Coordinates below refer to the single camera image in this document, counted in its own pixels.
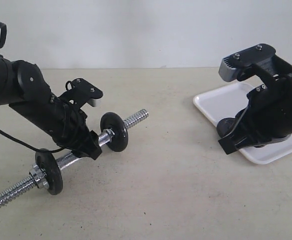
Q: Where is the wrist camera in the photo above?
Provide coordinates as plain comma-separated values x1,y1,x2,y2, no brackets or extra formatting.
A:
218,43,276,83
63,78,104,109

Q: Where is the white rectangular tray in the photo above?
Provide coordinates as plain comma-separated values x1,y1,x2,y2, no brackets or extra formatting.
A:
193,82,292,165

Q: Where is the chrome spin-lock collar nut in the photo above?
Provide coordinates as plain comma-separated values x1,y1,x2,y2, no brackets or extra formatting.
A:
29,164,49,190

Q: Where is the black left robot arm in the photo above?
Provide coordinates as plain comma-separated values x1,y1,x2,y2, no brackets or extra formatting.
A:
0,56,103,160

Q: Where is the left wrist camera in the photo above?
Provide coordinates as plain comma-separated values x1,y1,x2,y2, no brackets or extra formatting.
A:
63,78,104,109

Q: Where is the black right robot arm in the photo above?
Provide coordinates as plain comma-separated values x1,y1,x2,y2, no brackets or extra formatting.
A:
216,67,292,155

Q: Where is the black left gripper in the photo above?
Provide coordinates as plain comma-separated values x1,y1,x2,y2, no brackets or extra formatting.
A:
48,99,102,160

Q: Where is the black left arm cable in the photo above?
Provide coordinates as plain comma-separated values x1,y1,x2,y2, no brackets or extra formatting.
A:
0,21,87,153

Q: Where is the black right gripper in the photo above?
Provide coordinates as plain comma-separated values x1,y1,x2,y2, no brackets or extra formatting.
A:
217,62,292,155

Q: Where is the black weight plate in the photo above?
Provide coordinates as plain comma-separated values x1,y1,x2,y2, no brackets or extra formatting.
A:
215,117,269,149

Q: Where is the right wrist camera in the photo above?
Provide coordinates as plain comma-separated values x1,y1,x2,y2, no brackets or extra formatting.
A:
218,43,276,83

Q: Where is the black plate bar end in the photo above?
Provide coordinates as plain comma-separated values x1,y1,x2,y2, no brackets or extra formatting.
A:
99,112,129,152

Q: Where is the chrome dumbbell bar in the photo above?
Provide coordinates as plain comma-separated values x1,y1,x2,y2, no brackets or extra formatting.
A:
0,108,149,208

